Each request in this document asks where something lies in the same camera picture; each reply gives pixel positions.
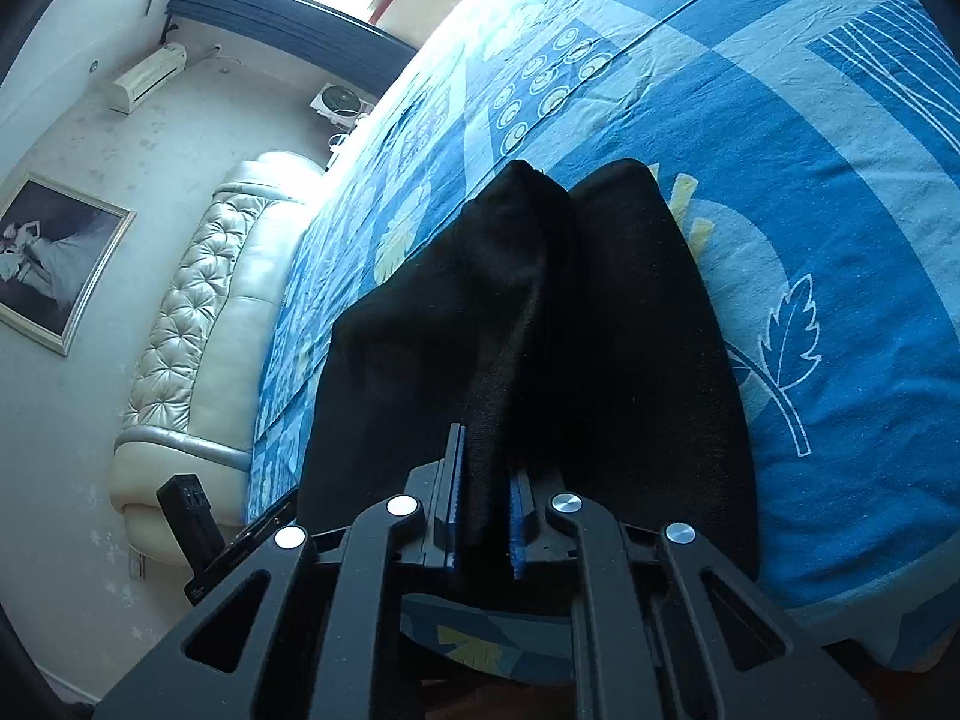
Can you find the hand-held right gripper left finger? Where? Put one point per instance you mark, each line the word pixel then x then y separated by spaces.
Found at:
pixel 455 510

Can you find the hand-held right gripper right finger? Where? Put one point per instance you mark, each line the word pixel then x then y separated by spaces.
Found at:
pixel 517 532

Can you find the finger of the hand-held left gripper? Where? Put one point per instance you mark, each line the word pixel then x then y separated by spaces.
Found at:
pixel 191 514

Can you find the black pants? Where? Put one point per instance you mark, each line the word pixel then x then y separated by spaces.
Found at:
pixel 600 360

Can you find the beige tufted headboard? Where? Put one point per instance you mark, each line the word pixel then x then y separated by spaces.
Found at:
pixel 210 330

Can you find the white fan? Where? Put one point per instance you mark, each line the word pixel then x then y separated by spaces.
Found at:
pixel 339 101

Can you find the blue patterned bed sheet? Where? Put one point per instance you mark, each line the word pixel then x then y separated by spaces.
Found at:
pixel 787 165

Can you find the blue curtain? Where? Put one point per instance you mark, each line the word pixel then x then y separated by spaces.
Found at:
pixel 300 30

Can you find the framed wall picture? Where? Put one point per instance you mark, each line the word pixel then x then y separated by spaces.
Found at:
pixel 52 255

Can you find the white wall air conditioner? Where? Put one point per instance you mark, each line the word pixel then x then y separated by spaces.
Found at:
pixel 142 79

